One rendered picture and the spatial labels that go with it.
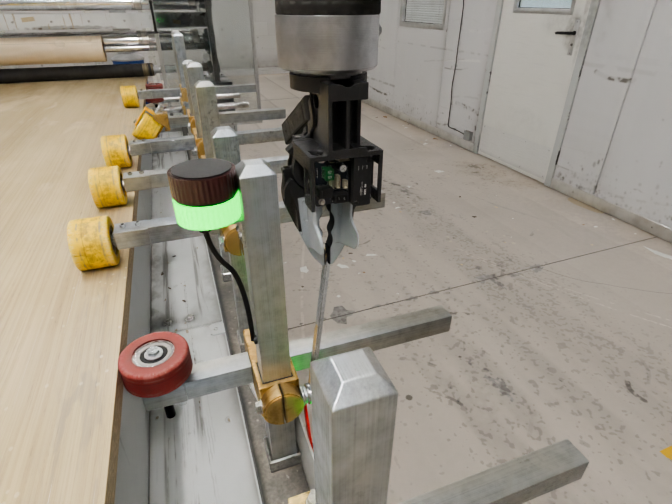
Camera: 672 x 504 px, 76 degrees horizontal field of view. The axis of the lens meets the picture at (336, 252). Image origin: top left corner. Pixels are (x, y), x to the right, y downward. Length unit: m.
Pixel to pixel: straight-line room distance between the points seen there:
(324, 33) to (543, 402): 1.62
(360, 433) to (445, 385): 1.55
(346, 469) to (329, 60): 0.30
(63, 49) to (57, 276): 2.04
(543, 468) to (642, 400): 1.50
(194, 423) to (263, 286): 0.45
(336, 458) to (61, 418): 0.36
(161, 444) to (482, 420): 1.15
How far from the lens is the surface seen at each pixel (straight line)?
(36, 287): 0.78
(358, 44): 0.39
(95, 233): 0.74
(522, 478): 0.52
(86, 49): 2.72
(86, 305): 0.70
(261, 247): 0.44
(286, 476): 0.68
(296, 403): 0.55
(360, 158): 0.40
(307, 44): 0.38
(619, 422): 1.89
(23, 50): 2.77
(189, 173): 0.40
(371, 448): 0.25
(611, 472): 1.74
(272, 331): 0.50
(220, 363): 0.60
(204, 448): 0.83
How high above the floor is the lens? 1.27
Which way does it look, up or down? 30 degrees down
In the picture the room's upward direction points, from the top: straight up
